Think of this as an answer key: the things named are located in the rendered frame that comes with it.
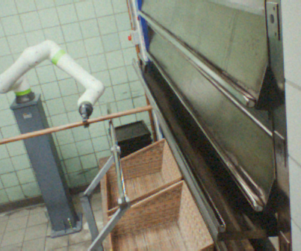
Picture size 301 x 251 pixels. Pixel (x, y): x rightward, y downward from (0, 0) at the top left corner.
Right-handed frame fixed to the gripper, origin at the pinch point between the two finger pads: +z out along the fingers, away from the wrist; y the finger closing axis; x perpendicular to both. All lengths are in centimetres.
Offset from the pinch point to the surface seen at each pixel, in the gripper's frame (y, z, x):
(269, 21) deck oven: -69, 152, -52
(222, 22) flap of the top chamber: -64, 119, -53
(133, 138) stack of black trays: 34, -35, -26
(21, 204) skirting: 114, -118, 93
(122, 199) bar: 2, 88, -15
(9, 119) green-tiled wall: 27, -120, 77
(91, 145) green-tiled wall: 70, -120, 12
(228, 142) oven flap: -30, 121, -50
